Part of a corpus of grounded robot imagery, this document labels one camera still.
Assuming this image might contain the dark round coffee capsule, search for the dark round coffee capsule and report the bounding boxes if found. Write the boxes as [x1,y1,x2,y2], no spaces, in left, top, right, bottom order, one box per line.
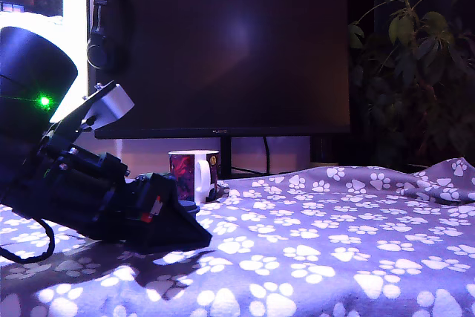
[180,200,202,218]

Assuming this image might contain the purple printed white mug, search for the purple printed white mug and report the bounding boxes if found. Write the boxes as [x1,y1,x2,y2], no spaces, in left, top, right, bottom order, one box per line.
[168,149,220,205]

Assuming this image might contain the paw print cloth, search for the paw print cloth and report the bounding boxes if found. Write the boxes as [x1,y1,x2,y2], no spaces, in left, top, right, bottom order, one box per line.
[0,157,475,317]

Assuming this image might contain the lit computer monitor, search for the lit computer monitor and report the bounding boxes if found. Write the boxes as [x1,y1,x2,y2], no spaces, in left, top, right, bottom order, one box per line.
[0,0,91,125]

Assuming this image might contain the black headphones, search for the black headphones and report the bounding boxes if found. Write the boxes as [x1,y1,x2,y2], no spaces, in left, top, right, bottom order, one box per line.
[85,0,129,73]

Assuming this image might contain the black Huawei monitor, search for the black Huawei monitor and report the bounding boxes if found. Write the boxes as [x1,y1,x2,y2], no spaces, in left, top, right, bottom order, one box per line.
[94,0,352,180]

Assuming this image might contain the dark leafy houseplant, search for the dark leafy houseplant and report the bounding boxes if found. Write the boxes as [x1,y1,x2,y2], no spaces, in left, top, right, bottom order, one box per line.
[347,0,475,170]

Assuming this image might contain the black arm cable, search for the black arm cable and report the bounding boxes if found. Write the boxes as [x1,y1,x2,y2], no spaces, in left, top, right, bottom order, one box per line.
[0,216,56,264]

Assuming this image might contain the pale grey camera box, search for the pale grey camera box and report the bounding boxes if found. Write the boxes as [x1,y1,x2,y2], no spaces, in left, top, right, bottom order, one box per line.
[44,79,135,147]

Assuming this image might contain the black monitor cable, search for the black monitor cable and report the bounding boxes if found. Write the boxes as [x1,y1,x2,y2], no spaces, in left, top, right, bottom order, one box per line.
[263,136,272,176]

